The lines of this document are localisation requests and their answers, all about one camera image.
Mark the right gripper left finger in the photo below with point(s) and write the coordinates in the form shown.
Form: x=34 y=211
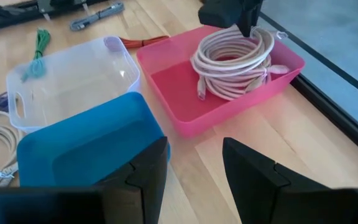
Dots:
x=141 y=193

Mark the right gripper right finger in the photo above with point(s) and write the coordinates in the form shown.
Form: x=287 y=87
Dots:
x=253 y=186

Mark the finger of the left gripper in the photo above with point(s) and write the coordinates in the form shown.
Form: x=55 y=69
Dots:
x=217 y=17
x=249 y=21

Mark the teal plastic bin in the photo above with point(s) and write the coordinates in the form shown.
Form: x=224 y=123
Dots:
x=89 y=146

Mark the pink plastic bin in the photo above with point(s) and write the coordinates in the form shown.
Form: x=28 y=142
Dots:
x=179 y=90

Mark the clear plastic bin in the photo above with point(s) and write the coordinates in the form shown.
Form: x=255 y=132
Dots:
x=73 y=81

